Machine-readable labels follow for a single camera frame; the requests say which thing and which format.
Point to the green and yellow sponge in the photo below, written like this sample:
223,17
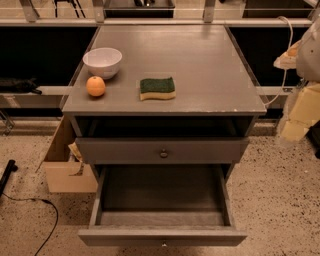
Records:
157,89

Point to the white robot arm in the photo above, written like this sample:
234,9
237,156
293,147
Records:
308,54

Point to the grey drawer cabinet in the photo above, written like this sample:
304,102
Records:
215,96

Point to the grey upper drawer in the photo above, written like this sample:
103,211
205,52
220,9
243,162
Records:
161,151

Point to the grey open middle drawer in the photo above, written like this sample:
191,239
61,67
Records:
162,205

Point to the orange fruit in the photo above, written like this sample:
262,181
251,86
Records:
95,86

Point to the white bowl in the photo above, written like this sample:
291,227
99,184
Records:
103,62

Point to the cardboard box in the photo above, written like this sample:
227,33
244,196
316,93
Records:
64,172

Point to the black stand foot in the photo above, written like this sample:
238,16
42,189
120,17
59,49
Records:
11,167

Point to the black cloth on shelf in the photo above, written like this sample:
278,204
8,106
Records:
15,85

